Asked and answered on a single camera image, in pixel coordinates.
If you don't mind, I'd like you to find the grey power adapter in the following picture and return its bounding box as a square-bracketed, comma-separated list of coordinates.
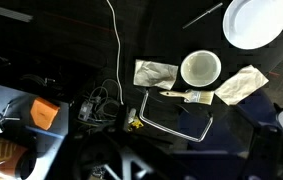
[78, 101, 95, 122]

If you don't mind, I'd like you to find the silver metal table handle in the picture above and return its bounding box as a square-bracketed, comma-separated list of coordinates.
[138, 89, 214, 143]

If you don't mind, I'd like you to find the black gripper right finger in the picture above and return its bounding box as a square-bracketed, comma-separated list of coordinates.
[129, 148, 190, 180]

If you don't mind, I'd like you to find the orange foam block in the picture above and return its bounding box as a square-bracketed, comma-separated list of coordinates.
[29, 96, 61, 132]

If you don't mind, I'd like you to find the grey metal bar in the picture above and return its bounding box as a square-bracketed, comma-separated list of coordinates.
[0, 1, 34, 24]

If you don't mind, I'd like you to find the large flat beige cloth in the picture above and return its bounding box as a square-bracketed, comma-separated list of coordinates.
[214, 64, 270, 107]

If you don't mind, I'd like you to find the yellow plug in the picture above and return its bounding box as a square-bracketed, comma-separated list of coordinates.
[127, 116, 145, 132]

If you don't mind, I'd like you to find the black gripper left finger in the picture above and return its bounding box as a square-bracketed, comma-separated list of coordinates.
[72, 133, 129, 180]

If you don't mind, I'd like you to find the white cable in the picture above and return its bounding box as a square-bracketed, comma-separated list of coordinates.
[105, 0, 125, 106]

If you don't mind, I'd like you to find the white plug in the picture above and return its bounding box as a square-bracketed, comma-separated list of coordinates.
[127, 107, 138, 124]

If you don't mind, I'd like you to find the thin metal rod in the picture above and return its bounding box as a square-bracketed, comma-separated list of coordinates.
[182, 2, 224, 30]

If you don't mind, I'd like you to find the wooden handle paintbrush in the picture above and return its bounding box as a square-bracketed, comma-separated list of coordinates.
[158, 88, 215, 106]

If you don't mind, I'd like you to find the white bowl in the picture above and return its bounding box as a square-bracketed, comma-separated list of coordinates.
[180, 49, 222, 88]

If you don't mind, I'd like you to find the white top desk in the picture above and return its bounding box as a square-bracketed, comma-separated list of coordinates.
[0, 81, 71, 180]

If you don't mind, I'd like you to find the small crumpled beige cloth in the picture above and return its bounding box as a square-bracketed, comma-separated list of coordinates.
[133, 59, 179, 91]

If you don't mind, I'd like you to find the white round plate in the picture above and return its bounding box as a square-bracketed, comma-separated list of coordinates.
[222, 0, 283, 51]

